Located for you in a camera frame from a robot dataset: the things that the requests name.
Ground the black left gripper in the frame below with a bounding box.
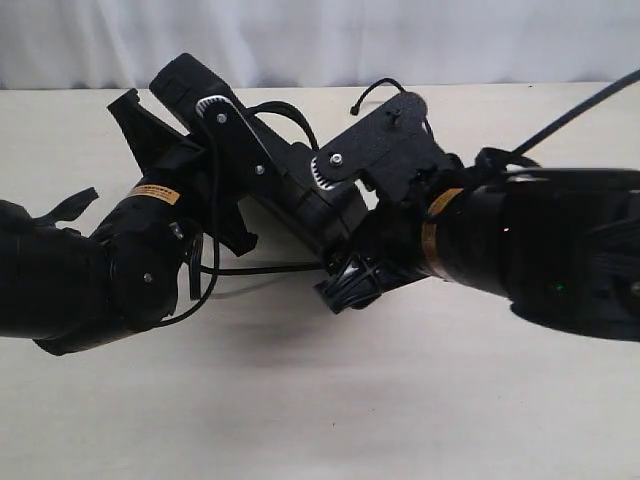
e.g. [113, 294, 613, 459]
[107, 89, 258, 256]

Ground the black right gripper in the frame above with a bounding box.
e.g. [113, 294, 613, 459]
[314, 169, 473, 314]

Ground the black plastic carrying case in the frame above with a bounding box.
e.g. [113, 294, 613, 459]
[149, 53, 368, 264]

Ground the black cord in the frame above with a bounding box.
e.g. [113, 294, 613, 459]
[187, 77, 409, 301]

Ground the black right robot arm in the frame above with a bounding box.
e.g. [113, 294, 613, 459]
[317, 168, 639, 342]

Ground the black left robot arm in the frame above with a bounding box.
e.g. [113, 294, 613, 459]
[1, 91, 257, 356]

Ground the white backdrop curtain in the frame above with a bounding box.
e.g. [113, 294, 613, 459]
[1, 1, 639, 89]

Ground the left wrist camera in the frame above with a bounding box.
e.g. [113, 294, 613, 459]
[195, 95, 281, 198]

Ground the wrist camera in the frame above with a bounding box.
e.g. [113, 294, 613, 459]
[311, 92, 443, 202]
[195, 95, 281, 198]

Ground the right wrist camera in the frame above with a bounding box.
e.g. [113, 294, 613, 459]
[311, 92, 443, 202]

